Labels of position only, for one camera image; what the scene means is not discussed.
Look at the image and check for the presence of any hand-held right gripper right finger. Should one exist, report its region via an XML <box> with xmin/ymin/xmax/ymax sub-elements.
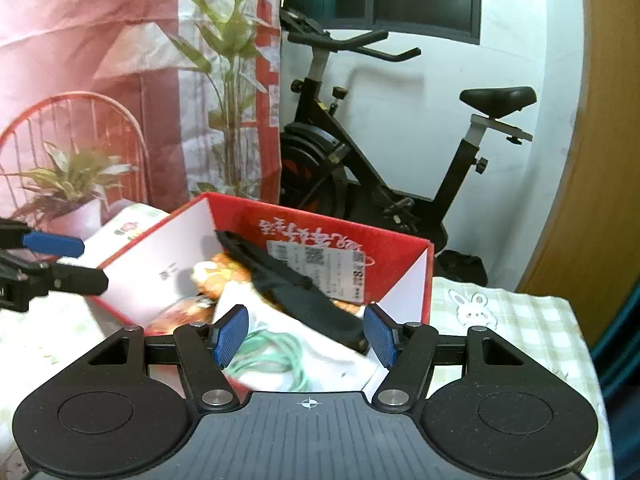
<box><xmin>362</xmin><ymin>304</ymin><xmax>553</xmax><ymax>409</ymax></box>

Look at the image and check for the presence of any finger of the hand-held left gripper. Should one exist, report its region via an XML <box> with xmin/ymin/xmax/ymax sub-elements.
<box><xmin>0</xmin><ymin>219</ymin><xmax>86</xmax><ymax>259</ymax></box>
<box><xmin>0</xmin><ymin>255</ymin><xmax>110</xmax><ymax>313</ymax></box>

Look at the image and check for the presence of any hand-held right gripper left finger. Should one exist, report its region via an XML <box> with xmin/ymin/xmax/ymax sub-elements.
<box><xmin>85</xmin><ymin>305</ymin><xmax>251</xmax><ymax>411</ymax></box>

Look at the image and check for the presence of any black cloth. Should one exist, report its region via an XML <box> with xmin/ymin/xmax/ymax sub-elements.
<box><xmin>215</xmin><ymin>230</ymin><xmax>371</xmax><ymax>353</ymax></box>

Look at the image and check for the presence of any red cardboard box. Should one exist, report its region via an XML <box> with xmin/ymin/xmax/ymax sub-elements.
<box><xmin>90</xmin><ymin>191</ymin><xmax>433</xmax><ymax>396</ymax></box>

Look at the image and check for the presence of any white plastic bag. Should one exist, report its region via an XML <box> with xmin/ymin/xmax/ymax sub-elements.
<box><xmin>215</xmin><ymin>280</ymin><xmax>381</xmax><ymax>393</ymax></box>

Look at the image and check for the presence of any orange printed packet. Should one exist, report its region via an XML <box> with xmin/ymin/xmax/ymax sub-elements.
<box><xmin>145</xmin><ymin>300</ymin><xmax>221</xmax><ymax>336</ymax></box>

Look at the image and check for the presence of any orange snack packet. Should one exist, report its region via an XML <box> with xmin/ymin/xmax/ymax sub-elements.
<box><xmin>192</xmin><ymin>252</ymin><xmax>256</xmax><ymax>301</ymax></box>

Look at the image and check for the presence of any black bag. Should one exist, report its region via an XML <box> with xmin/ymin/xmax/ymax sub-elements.
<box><xmin>434</xmin><ymin>250</ymin><xmax>488</xmax><ymax>288</ymax></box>

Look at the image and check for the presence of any green checked printed cloth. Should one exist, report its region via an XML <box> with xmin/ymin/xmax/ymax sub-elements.
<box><xmin>0</xmin><ymin>202</ymin><xmax>616</xmax><ymax>480</ymax></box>

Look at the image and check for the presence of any black exercise bike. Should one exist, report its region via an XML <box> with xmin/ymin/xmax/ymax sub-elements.
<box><xmin>277</xmin><ymin>7</ymin><xmax>538</xmax><ymax>256</ymax></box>

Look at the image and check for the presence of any blue curtain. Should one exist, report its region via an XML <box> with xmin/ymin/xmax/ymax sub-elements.
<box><xmin>587</xmin><ymin>310</ymin><xmax>640</xmax><ymax>480</ymax></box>

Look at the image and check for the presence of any wooden door panel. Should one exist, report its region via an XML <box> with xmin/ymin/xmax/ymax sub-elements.
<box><xmin>515</xmin><ymin>0</ymin><xmax>640</xmax><ymax>346</ymax></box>

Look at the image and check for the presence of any green cord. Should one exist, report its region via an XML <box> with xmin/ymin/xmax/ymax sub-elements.
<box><xmin>222</xmin><ymin>332</ymin><xmax>311</xmax><ymax>392</ymax></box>

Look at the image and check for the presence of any red plant printed wall cloth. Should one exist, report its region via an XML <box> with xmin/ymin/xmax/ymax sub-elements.
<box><xmin>0</xmin><ymin>0</ymin><xmax>283</xmax><ymax>241</ymax></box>

